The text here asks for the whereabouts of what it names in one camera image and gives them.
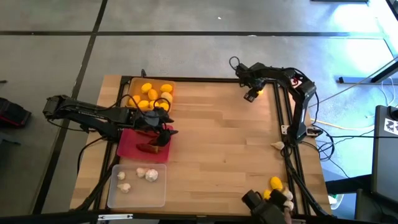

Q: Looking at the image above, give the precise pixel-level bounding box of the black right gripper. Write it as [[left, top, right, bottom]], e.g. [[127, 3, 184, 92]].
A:
[[235, 63, 269, 104]]

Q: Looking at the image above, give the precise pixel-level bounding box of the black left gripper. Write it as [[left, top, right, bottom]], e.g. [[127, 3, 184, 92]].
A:
[[133, 108, 180, 147]]

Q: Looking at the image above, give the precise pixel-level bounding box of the red pepper green stem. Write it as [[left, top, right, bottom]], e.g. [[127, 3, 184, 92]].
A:
[[136, 142, 160, 155]]

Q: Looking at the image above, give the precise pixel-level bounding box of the pale yellow lemon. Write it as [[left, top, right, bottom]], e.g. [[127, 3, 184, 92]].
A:
[[160, 91, 174, 104]]

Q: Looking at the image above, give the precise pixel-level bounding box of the pink plastic basket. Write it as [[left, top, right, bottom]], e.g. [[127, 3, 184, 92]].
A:
[[116, 126, 174, 164]]

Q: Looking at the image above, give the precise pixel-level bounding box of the orange plastic basket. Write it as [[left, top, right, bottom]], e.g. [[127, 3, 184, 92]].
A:
[[126, 77, 177, 113]]

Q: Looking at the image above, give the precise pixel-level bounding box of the clear plastic basket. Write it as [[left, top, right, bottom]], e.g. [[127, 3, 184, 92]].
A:
[[106, 163, 168, 209]]

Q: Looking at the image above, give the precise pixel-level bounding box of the grey metal stand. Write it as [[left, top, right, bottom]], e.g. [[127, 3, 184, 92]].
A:
[[338, 55, 398, 85]]

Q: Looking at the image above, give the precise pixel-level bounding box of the white cup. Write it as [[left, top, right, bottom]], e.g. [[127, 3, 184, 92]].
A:
[[328, 192, 345, 210]]

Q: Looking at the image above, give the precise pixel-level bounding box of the black bag red trim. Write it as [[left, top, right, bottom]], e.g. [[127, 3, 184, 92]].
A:
[[0, 97, 32, 129]]

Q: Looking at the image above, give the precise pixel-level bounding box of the black computer cart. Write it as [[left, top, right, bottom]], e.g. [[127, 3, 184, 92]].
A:
[[371, 105, 398, 206]]

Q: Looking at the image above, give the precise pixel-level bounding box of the black metal table frame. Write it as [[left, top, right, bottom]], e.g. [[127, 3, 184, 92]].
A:
[[74, 75, 332, 224]]

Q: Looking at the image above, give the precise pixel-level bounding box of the black cable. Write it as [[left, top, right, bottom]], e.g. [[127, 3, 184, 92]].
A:
[[306, 124, 336, 162], [76, 135, 108, 177], [329, 133, 398, 140]]

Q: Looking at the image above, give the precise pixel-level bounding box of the yellow cable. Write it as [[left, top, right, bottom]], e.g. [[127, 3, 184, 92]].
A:
[[310, 118, 376, 131]]

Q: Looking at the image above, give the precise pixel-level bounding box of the white cable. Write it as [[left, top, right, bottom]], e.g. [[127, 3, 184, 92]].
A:
[[381, 76, 398, 108]]

